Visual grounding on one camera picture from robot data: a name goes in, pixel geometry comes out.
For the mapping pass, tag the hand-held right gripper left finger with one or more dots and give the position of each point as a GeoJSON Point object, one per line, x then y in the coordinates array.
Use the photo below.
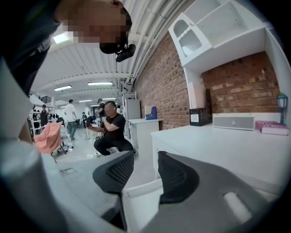
{"type": "Point", "coordinates": [91, 168]}

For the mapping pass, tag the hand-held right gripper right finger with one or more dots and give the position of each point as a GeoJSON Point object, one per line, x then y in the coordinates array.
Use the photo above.
{"type": "Point", "coordinates": [204, 204]}

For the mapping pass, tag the white desk drawer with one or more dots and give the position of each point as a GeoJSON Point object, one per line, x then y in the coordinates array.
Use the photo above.
{"type": "Point", "coordinates": [141, 209]}

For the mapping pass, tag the white desk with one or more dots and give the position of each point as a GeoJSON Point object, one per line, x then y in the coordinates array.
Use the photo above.
{"type": "Point", "coordinates": [216, 148]}

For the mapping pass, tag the pink folding chair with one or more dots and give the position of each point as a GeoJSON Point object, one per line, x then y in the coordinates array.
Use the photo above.
{"type": "Point", "coordinates": [50, 136]}

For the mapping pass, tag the small white table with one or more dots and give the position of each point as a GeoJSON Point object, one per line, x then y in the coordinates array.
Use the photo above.
{"type": "Point", "coordinates": [143, 127]}

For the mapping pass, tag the white tall cabinet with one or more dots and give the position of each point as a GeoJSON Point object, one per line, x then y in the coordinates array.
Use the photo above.
{"type": "Point", "coordinates": [133, 109]}

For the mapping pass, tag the blue file holder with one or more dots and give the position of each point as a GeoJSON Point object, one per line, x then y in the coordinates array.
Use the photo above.
{"type": "Point", "coordinates": [152, 113]}

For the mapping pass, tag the ceiling light panel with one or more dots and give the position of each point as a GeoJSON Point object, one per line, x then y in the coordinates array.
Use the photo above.
{"type": "Point", "coordinates": [100, 83]}
{"type": "Point", "coordinates": [63, 87]}
{"type": "Point", "coordinates": [61, 37]}

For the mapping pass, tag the black file holder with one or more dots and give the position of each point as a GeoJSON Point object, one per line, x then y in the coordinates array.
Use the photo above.
{"type": "Point", "coordinates": [200, 118]}

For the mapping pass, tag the white grey speaker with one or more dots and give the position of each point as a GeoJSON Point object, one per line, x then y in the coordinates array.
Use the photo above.
{"type": "Point", "coordinates": [234, 122]}

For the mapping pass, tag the pink book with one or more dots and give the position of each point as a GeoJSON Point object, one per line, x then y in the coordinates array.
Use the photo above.
{"type": "Point", "coordinates": [270, 127]}

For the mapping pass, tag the white board sheet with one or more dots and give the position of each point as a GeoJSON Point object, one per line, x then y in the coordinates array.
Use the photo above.
{"type": "Point", "coordinates": [196, 95]}

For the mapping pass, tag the green lantern lamp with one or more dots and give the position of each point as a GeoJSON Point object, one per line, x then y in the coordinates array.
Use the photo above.
{"type": "Point", "coordinates": [282, 102]}

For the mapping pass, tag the person's head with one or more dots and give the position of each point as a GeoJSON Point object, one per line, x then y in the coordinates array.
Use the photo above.
{"type": "Point", "coordinates": [95, 20]}

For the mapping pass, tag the person's dark shirt torso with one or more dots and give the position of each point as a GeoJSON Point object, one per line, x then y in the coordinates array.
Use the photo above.
{"type": "Point", "coordinates": [25, 34]}

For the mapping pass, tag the white hutch shelf cabinet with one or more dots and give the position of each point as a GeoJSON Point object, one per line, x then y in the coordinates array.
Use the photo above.
{"type": "Point", "coordinates": [227, 25]}

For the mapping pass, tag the black head camera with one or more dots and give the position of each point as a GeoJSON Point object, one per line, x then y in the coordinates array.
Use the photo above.
{"type": "Point", "coordinates": [125, 53]}

